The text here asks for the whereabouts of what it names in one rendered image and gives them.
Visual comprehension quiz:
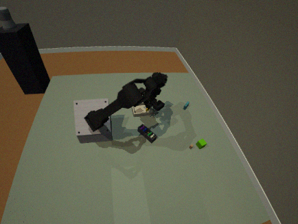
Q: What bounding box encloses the green cube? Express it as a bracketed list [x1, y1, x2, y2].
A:
[196, 139, 207, 149]

